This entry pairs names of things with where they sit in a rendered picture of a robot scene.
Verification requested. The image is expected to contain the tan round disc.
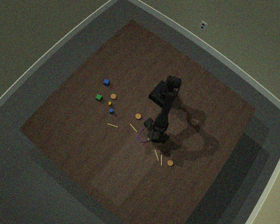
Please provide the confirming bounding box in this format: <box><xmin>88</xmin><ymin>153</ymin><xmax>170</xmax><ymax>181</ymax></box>
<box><xmin>110</xmin><ymin>94</ymin><xmax>116</xmax><ymax>100</ymax></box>
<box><xmin>167</xmin><ymin>160</ymin><xmax>173</xmax><ymax>166</ymax></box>

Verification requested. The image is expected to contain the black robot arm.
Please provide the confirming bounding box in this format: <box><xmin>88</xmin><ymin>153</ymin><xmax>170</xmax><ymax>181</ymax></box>
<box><xmin>147</xmin><ymin>76</ymin><xmax>182</xmax><ymax>143</ymax></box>

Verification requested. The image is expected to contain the green cube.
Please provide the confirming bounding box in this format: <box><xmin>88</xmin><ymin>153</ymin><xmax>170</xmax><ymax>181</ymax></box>
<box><xmin>95</xmin><ymin>94</ymin><xmax>102</xmax><ymax>101</ymax></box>

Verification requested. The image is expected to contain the round wooden button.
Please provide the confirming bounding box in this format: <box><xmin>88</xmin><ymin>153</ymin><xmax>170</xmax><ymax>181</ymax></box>
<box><xmin>135</xmin><ymin>114</ymin><xmax>141</xmax><ymax>120</ymax></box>

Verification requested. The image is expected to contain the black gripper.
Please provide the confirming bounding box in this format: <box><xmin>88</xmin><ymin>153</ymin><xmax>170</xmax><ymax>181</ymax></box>
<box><xmin>144</xmin><ymin>118</ymin><xmax>169</xmax><ymax>143</ymax></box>

